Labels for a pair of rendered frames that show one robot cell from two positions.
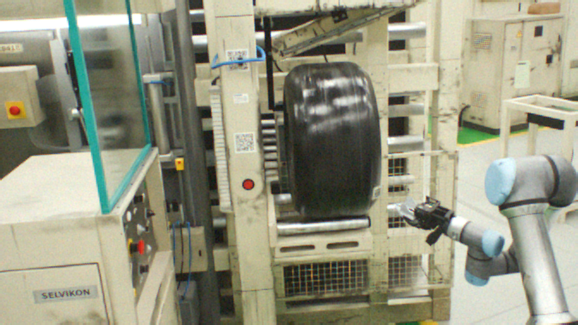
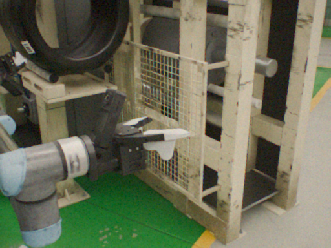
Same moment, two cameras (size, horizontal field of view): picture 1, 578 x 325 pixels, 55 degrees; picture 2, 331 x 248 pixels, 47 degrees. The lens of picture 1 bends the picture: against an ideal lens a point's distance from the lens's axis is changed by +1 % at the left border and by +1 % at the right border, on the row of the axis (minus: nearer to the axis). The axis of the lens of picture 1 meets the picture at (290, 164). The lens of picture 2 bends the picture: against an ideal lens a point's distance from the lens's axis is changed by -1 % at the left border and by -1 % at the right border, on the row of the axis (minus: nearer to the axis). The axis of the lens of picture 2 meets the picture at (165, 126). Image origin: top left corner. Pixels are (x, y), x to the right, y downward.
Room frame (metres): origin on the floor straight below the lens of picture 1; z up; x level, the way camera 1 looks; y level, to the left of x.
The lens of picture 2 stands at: (1.32, -1.96, 1.38)
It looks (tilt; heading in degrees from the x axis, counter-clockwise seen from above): 23 degrees down; 56
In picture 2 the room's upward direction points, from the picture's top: straight up
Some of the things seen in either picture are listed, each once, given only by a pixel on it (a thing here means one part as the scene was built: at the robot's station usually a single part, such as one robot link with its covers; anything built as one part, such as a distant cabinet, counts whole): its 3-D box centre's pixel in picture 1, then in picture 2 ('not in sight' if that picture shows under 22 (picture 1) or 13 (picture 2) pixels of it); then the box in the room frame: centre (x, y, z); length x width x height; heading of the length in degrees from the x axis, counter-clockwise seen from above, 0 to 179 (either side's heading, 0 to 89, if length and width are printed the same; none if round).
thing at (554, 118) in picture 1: (547, 156); not in sight; (3.90, -1.92, 0.40); 0.60 x 0.35 x 0.80; 24
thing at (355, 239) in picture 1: (322, 241); (42, 82); (1.83, -0.10, 0.83); 0.36 x 0.09 x 0.06; 93
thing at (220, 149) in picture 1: (222, 150); not in sight; (1.90, 0.25, 1.19); 0.05 x 0.04 x 0.48; 3
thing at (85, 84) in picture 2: (317, 234); (69, 85); (1.97, -0.09, 0.80); 0.37 x 0.36 x 0.02; 3
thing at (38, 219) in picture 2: not in sight; (36, 210); (1.45, -1.31, 0.94); 0.11 x 0.08 x 0.11; 89
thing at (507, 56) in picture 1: (511, 71); not in sight; (6.24, -2.57, 0.62); 0.91 x 0.58 x 1.25; 114
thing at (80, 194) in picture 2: not in sight; (62, 192); (1.94, 0.16, 0.02); 0.27 x 0.27 x 0.04; 3
